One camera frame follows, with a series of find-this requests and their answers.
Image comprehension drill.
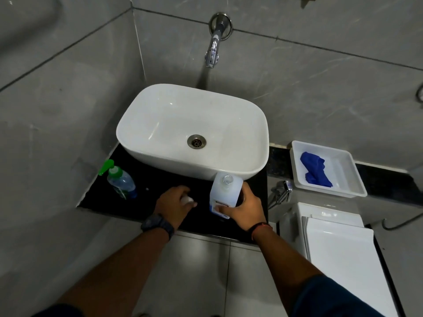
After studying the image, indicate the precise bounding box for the person's right hand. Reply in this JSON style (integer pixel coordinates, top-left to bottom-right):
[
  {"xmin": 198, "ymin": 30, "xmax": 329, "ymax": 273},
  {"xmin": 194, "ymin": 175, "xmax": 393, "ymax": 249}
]
[{"xmin": 218, "ymin": 182, "xmax": 267, "ymax": 232}]

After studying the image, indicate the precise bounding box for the person's left hand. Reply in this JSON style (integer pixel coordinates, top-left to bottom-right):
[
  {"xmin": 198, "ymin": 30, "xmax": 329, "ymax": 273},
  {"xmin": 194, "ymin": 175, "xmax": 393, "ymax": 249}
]
[{"xmin": 155, "ymin": 186, "xmax": 198, "ymax": 229}]

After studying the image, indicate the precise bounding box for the white plastic jug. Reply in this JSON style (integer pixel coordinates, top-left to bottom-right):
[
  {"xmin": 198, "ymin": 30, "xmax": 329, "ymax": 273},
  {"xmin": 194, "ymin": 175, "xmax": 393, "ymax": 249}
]
[{"xmin": 209, "ymin": 172, "xmax": 245, "ymax": 220}]

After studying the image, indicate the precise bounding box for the person's left forearm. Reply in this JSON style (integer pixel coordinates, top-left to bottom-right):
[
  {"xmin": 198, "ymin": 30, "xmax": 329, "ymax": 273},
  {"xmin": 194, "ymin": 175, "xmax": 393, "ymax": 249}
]
[{"xmin": 54, "ymin": 228, "xmax": 170, "ymax": 314}]

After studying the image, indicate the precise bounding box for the person's right forearm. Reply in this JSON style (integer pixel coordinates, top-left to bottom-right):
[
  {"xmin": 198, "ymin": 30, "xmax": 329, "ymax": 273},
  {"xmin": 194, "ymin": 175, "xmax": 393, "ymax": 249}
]
[{"xmin": 254, "ymin": 228, "xmax": 326, "ymax": 311}]

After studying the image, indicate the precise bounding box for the red thread wristband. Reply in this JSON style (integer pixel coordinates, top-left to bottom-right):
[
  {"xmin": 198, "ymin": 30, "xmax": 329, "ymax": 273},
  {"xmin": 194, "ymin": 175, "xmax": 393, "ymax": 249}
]
[{"xmin": 248, "ymin": 222, "xmax": 273, "ymax": 241}]

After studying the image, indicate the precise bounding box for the black wristwatch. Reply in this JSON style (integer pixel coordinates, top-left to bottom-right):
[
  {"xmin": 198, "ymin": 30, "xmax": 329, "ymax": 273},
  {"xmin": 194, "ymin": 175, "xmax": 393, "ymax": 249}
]
[{"xmin": 141, "ymin": 213, "xmax": 175, "ymax": 241}]

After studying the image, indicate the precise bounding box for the metal sink drain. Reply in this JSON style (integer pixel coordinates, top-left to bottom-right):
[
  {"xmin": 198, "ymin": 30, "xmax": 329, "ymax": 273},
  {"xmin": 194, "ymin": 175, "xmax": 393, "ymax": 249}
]
[{"xmin": 187, "ymin": 135, "xmax": 207, "ymax": 150}]

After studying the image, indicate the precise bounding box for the chrome hand sprayer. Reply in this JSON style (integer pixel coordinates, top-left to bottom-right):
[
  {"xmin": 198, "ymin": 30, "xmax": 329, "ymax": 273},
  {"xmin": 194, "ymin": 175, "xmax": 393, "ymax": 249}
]
[{"xmin": 268, "ymin": 180, "xmax": 294, "ymax": 208}]

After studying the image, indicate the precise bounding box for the clear green pump soap bottle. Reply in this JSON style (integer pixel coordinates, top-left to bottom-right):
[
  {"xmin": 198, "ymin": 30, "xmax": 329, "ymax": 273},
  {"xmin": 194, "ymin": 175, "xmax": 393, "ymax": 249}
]
[{"xmin": 98, "ymin": 159, "xmax": 137, "ymax": 200}]

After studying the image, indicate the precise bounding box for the white ceramic sink basin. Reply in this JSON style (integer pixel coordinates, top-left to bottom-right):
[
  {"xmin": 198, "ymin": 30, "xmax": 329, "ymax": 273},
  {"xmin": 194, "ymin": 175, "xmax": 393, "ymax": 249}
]
[{"xmin": 116, "ymin": 84, "xmax": 269, "ymax": 181}]

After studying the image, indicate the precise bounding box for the blue cloth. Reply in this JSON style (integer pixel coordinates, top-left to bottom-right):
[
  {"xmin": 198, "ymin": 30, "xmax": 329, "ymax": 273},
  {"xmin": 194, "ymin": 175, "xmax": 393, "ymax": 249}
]
[{"xmin": 300, "ymin": 151, "xmax": 334, "ymax": 188}]

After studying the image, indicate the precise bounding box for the white toilet cistern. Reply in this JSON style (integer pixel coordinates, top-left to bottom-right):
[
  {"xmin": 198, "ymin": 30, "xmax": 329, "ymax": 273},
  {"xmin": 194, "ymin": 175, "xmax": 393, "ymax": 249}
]
[{"xmin": 277, "ymin": 202, "xmax": 365, "ymax": 261}]

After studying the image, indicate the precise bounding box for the white plastic tray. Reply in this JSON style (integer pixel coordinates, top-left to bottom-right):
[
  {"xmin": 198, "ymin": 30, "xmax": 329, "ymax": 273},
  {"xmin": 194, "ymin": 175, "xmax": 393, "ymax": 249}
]
[{"xmin": 290, "ymin": 140, "xmax": 368, "ymax": 198}]

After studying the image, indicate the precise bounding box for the white toilet lid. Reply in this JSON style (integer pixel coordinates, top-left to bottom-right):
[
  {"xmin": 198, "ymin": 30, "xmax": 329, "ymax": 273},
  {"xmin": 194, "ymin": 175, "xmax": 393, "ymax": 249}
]
[{"xmin": 302, "ymin": 216, "xmax": 400, "ymax": 317}]

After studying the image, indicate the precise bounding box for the dark blue right sleeve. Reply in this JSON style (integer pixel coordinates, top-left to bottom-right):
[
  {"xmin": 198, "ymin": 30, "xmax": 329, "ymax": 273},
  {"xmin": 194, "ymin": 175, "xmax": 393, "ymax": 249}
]
[{"xmin": 291, "ymin": 275, "xmax": 385, "ymax": 317}]

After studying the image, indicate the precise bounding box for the dark left sleeve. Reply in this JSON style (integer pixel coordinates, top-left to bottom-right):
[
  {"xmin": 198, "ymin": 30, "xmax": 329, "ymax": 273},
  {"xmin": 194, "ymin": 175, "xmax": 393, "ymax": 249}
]
[{"xmin": 31, "ymin": 304, "xmax": 85, "ymax": 317}]

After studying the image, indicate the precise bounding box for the chrome wall tap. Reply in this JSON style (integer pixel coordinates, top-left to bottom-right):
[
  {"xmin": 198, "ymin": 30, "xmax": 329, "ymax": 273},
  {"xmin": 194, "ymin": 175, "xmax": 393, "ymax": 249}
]
[{"xmin": 204, "ymin": 12, "xmax": 233, "ymax": 68}]

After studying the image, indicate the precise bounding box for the grey sprayer hose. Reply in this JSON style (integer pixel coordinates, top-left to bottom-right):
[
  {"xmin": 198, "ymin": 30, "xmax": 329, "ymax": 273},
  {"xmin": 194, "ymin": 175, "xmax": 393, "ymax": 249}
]
[{"xmin": 383, "ymin": 211, "xmax": 423, "ymax": 231}]

